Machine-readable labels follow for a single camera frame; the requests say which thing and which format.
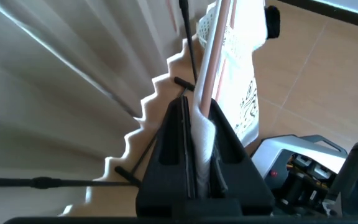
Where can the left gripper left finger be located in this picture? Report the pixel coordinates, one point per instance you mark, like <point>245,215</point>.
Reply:
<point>163,193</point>

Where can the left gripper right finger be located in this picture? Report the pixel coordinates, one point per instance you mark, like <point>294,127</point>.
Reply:
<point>247,193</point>

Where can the white printed t-shirt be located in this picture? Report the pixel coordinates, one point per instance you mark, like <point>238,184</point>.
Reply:
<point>204,149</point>

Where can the pink clothes hanger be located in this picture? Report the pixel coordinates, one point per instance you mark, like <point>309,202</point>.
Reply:
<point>216,56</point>
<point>172,17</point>

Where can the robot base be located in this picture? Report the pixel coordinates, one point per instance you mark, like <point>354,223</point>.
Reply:
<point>278,155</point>

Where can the black clothes rack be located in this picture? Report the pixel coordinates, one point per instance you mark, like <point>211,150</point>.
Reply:
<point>42,182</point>

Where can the white laundry basket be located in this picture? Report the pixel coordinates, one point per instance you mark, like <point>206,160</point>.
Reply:
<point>204,26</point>

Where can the white curtain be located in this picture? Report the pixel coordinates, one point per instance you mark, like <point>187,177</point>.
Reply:
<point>57,77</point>

